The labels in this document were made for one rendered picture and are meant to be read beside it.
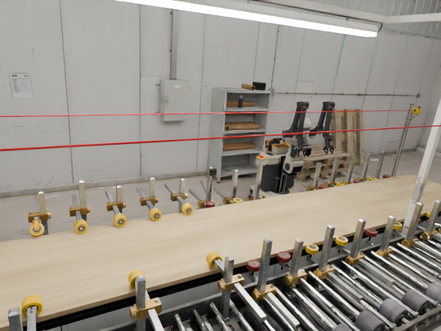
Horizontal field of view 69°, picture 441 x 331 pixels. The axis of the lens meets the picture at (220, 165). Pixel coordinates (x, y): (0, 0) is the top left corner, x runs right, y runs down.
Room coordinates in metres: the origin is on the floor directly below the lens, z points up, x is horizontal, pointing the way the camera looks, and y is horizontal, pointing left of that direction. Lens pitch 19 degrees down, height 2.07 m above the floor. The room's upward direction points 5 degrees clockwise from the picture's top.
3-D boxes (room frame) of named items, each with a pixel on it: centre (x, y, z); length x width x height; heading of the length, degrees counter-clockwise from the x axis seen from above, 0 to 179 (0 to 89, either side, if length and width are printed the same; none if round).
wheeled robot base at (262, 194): (4.33, -0.88, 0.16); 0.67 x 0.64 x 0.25; 30
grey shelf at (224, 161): (5.51, -0.26, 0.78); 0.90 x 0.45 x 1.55; 120
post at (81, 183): (2.05, 0.95, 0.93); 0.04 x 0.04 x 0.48; 30
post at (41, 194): (1.93, 1.17, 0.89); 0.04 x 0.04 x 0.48; 30
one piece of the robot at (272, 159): (4.41, -0.84, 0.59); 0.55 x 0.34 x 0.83; 120
